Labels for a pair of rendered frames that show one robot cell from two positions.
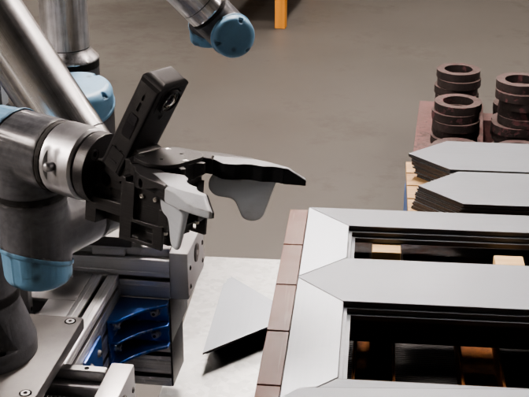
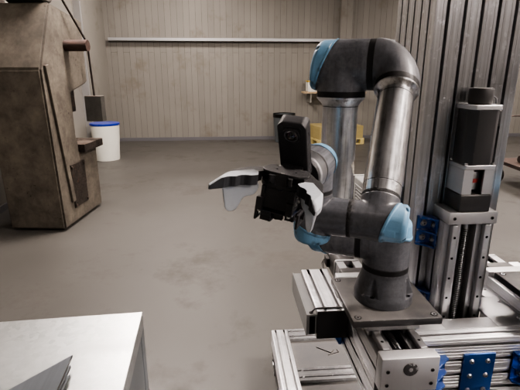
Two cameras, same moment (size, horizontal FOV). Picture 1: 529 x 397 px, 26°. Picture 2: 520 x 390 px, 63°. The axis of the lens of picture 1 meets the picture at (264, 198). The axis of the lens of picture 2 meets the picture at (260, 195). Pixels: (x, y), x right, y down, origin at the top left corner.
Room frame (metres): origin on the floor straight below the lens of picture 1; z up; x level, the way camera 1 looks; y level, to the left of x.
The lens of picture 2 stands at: (0.83, -0.51, 1.61)
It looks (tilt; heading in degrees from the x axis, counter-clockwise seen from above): 16 degrees down; 77
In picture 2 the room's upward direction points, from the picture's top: straight up
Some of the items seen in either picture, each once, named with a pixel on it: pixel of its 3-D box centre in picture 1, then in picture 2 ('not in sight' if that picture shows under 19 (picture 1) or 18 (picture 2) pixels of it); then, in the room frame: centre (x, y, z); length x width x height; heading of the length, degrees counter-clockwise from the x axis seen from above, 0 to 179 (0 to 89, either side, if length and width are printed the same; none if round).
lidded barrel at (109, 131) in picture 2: not in sight; (106, 141); (-0.19, 7.96, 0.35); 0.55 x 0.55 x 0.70
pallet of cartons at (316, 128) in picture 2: not in sight; (334, 127); (4.84, 8.83, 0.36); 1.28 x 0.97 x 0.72; 171
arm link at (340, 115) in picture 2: not in sight; (338, 153); (1.26, 0.47, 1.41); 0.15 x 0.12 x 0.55; 146
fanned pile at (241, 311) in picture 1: (246, 313); not in sight; (2.09, 0.04, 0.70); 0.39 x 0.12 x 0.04; 174
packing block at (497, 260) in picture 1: (508, 269); not in sight; (2.10, -0.50, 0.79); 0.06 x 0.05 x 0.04; 84
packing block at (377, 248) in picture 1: (386, 255); not in sight; (2.16, -0.26, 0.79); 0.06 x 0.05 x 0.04; 84
